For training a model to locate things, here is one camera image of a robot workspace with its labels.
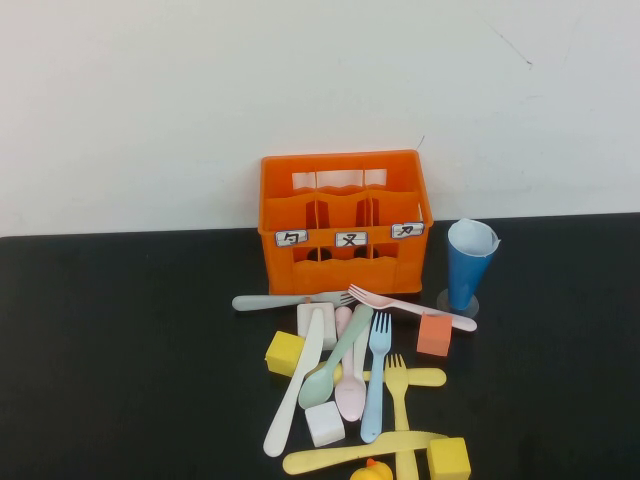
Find white plastic knife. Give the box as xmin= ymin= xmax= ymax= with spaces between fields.
xmin=263 ymin=307 xmax=327 ymax=458

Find orange plastic cutlery holder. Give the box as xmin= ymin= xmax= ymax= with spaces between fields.
xmin=258 ymin=149 xmax=434 ymax=296

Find white label reading 勺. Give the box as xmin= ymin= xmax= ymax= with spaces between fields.
xmin=274 ymin=229 xmax=307 ymax=248

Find white label reading 叉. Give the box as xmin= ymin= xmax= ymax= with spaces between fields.
xmin=334 ymin=231 xmax=369 ymax=249

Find grey-green plastic fork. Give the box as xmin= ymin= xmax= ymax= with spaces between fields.
xmin=231 ymin=289 xmax=357 ymax=313

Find large white foam block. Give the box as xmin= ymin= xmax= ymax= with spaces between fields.
xmin=296 ymin=301 xmax=338 ymax=352

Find white label reading 刀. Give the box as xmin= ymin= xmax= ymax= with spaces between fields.
xmin=390 ymin=222 xmax=426 ymax=240

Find pink plastic fork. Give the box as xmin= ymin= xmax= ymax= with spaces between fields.
xmin=347 ymin=283 xmax=478 ymax=333

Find yellow foam block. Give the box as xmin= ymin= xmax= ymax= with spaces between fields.
xmin=264 ymin=330 xmax=307 ymax=378
xmin=425 ymin=436 xmax=473 ymax=480

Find green plastic spoon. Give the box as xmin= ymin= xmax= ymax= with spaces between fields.
xmin=298 ymin=303 xmax=375 ymax=411

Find orange foam block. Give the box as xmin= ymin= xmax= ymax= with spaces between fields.
xmin=416 ymin=311 xmax=454 ymax=358

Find blue cone cup clear base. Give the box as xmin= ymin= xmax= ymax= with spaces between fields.
xmin=437 ymin=232 xmax=500 ymax=317

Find blue plastic fork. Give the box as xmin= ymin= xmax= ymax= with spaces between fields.
xmin=359 ymin=311 xmax=394 ymax=445

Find pink plastic spoon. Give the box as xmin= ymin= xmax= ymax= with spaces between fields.
xmin=333 ymin=305 xmax=368 ymax=423

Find yellow plastic spoon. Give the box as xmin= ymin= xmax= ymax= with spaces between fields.
xmin=306 ymin=360 xmax=447 ymax=389

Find yellow plastic fork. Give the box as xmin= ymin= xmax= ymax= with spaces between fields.
xmin=384 ymin=353 xmax=419 ymax=480

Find small white foam block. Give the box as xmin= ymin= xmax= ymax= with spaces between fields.
xmin=304 ymin=400 xmax=347 ymax=448

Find yellow plastic knife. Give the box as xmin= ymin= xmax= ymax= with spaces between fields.
xmin=282 ymin=430 xmax=450 ymax=476

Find yellow rubber duck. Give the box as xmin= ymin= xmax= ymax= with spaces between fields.
xmin=349 ymin=458 xmax=393 ymax=480

